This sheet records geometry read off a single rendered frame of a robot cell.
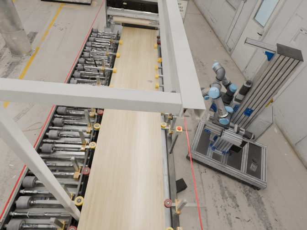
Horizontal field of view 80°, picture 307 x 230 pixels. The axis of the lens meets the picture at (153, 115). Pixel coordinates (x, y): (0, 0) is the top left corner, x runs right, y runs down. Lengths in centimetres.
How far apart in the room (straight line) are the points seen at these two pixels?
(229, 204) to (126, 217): 182
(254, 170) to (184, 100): 300
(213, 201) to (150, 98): 278
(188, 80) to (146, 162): 163
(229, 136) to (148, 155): 111
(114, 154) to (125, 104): 168
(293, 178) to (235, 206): 132
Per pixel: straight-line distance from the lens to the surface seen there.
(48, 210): 229
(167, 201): 205
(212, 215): 315
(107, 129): 241
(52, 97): 60
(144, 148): 225
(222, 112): 234
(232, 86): 290
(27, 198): 228
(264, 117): 274
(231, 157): 344
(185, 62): 74
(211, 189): 328
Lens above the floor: 284
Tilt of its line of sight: 49 degrees down
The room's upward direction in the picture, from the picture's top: 11 degrees clockwise
